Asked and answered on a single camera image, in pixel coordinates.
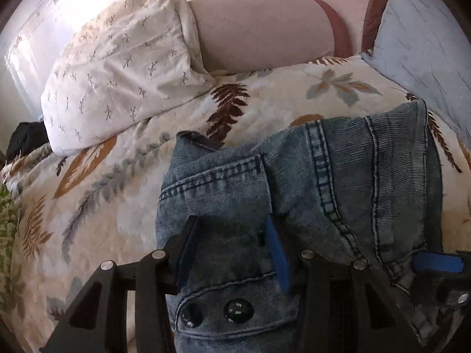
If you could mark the light blue quilted pillow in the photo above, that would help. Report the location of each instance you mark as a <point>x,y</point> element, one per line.
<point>423,44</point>

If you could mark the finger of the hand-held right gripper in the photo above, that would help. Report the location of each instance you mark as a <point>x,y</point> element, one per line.
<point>438,288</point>
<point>436,263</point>

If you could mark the black cloth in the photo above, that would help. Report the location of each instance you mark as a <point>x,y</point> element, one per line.
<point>27,139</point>

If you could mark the cream leaf-print blanket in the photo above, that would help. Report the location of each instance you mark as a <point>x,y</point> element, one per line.
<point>110,209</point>

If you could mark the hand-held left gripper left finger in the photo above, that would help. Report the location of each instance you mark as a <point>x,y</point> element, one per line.
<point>186,255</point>

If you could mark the green patterned blanket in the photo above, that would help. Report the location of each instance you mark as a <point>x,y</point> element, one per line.
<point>7,235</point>

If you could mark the white leaf-print pillow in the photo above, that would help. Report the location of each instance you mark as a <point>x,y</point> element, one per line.
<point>121,73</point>

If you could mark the pink padded headboard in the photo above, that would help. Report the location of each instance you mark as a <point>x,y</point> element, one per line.
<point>375,18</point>

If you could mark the pink bolster cushion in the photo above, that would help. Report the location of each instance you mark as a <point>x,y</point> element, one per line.
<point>265,33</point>

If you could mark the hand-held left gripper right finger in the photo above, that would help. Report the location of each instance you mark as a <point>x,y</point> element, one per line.
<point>278,263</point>

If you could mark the blue denim pants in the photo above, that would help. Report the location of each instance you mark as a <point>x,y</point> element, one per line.
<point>349,176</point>

